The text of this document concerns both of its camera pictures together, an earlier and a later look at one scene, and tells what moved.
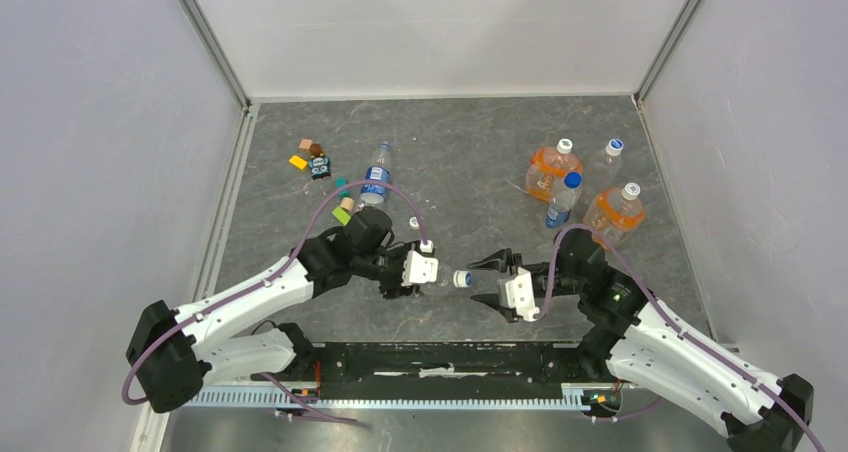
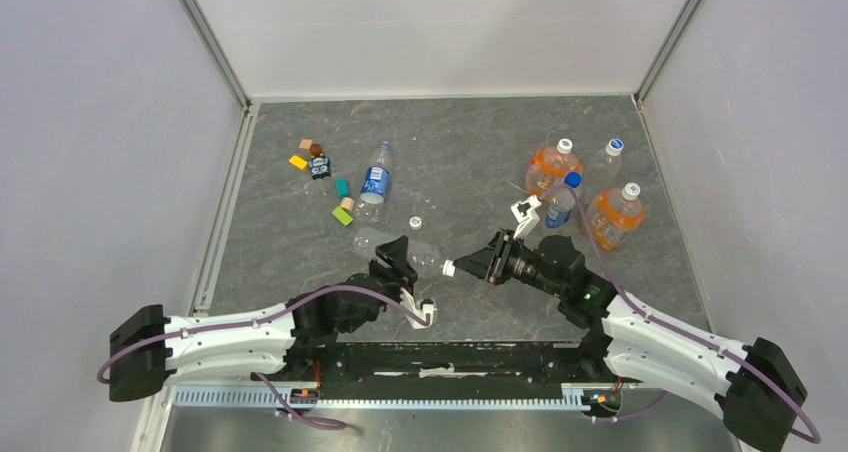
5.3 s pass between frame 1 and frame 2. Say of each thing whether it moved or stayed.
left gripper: stayed
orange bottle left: stayed
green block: stayed
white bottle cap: moved
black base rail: stayed
